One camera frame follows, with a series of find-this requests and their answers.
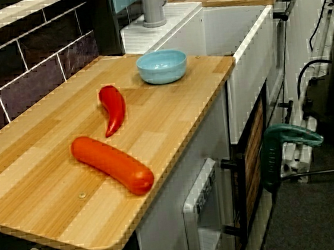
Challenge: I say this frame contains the light blue bowl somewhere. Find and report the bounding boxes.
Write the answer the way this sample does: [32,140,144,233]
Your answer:
[134,47,190,87]

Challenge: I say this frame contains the red chili pepper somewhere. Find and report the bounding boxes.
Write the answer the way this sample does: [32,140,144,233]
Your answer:
[97,83,130,138]

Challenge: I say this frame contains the orange toy sausage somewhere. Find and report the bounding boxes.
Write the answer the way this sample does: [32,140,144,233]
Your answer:
[69,129,157,202]

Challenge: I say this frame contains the wooden slat drawer front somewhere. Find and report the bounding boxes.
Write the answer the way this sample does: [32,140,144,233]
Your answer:
[235,99,276,227]

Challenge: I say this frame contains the white toy oven door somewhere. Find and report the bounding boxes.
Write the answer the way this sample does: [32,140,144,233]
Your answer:
[176,156,226,250]

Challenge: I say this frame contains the white toy kitchen sink unit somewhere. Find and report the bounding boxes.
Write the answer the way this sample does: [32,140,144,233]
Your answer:
[112,0,321,250]

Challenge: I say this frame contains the grey toy faucet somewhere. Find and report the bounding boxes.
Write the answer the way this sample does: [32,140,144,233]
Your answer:
[140,0,172,29]

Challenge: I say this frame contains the black oven handle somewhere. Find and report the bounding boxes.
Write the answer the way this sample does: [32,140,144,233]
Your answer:
[216,152,253,242]

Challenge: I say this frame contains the green clamp handle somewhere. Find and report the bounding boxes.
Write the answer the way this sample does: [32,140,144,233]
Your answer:
[256,119,330,194]

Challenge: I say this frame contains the dark kitchen upright post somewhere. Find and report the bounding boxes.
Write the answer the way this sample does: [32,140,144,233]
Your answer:
[90,0,126,58]

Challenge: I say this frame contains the black sink cabinet handle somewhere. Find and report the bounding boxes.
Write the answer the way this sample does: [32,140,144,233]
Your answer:
[267,0,313,124]

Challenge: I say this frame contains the aluminium frame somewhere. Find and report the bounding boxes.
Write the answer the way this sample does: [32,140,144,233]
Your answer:
[261,0,334,186]

